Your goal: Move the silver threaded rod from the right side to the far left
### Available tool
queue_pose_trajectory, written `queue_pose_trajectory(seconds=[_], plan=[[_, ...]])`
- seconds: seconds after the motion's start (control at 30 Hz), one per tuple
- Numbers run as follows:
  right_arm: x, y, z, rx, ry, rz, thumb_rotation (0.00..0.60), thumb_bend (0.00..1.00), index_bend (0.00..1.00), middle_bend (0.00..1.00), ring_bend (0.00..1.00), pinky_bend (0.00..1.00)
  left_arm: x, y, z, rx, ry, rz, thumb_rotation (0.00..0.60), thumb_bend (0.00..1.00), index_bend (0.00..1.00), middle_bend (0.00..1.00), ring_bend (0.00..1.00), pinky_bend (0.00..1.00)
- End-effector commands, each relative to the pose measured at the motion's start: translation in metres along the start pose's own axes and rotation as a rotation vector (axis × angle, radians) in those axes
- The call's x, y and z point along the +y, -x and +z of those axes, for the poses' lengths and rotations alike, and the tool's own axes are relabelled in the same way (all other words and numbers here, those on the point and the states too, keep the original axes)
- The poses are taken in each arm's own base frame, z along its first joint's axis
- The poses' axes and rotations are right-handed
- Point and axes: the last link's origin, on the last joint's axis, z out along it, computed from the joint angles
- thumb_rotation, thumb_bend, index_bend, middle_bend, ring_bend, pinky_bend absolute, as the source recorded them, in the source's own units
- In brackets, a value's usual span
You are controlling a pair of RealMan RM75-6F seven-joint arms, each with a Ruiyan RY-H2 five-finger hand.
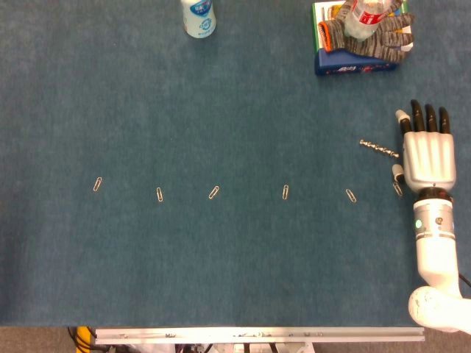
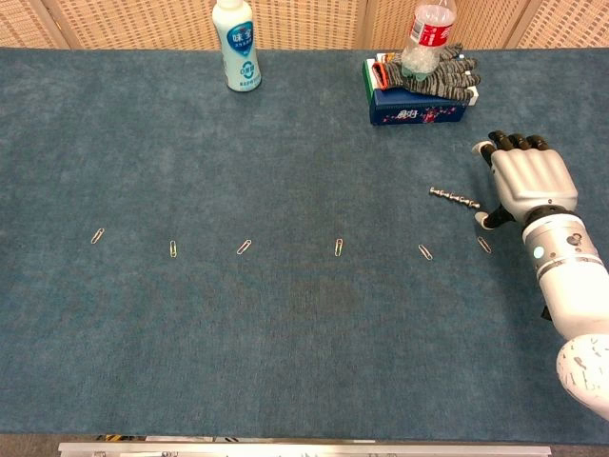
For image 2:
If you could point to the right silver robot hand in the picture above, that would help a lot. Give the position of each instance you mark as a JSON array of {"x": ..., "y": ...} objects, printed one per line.
[{"x": 533, "y": 181}]

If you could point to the paperclip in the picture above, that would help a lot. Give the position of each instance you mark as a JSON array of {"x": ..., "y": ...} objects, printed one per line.
[
  {"x": 173, "y": 249},
  {"x": 244, "y": 247},
  {"x": 425, "y": 252},
  {"x": 484, "y": 244},
  {"x": 338, "y": 247},
  {"x": 97, "y": 236}
]

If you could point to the metal magnetic bar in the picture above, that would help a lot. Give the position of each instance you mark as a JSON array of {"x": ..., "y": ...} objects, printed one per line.
[{"x": 454, "y": 197}]

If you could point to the grey striped knit glove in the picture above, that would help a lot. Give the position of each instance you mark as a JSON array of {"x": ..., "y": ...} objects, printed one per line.
[{"x": 442, "y": 81}]

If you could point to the dark blue carton box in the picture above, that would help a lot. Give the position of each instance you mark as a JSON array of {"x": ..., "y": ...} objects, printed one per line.
[{"x": 414, "y": 114}]

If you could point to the clear bottle with red label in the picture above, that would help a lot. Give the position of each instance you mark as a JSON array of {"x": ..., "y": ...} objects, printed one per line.
[{"x": 428, "y": 33}]

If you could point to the white yogurt drink bottle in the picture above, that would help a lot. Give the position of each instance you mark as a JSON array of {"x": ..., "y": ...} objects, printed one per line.
[{"x": 240, "y": 47}]

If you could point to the woven rattan folding screen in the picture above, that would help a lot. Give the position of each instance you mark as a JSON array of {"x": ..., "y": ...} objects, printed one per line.
[{"x": 143, "y": 24}]

